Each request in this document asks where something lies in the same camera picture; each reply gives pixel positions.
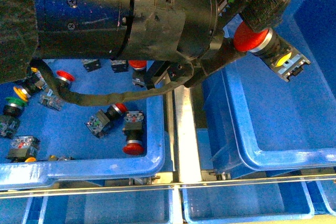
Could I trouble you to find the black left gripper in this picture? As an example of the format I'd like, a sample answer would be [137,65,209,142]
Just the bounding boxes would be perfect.
[125,0,291,89]

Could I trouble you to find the red button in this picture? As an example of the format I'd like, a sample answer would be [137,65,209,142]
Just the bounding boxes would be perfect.
[39,70,75,111]
[233,22,311,82]
[128,60,148,88]
[122,111,144,156]

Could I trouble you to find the large blue right bin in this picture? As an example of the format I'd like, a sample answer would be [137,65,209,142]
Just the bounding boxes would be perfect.
[203,0,335,178]

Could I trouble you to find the large blue bin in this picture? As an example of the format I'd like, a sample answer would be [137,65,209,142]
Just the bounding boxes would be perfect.
[0,58,165,190]
[203,0,335,178]

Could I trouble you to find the green button far right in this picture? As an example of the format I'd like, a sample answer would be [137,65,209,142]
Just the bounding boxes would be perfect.
[111,60,129,73]

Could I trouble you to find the green button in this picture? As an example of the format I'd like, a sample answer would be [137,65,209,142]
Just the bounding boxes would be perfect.
[1,97,27,139]
[111,60,129,73]
[81,59,101,72]

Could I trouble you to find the green button centre right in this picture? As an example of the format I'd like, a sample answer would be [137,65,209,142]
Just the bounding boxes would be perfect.
[81,59,101,72]

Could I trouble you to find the red button lying sideways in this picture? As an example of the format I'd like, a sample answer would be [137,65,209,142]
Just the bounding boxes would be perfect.
[85,103,127,138]

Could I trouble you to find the small blue front right bin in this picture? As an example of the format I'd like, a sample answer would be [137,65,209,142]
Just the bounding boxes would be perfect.
[182,182,314,223]

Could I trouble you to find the small blue bin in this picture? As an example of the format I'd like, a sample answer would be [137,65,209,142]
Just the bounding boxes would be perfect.
[22,190,173,223]
[182,182,314,223]

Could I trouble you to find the small blue front centre bin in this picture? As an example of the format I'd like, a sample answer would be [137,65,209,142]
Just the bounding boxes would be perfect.
[22,190,173,223]

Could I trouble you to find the large blue centre bin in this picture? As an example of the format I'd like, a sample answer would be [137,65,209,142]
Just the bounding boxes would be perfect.
[0,58,165,190]

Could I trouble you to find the yellow button left middle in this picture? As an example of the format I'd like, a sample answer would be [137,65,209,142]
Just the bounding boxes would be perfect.
[13,67,50,102]

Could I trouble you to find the green button lower left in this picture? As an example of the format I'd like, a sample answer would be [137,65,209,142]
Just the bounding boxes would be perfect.
[1,97,27,139]

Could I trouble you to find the button contact block front edge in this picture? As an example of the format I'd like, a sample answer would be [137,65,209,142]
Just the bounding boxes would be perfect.
[6,135,40,162]

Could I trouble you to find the black sleeved cable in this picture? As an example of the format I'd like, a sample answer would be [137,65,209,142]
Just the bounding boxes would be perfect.
[28,60,184,107]

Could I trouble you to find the metal front rack rail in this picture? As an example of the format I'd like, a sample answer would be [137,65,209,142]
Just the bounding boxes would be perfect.
[1,174,335,199]

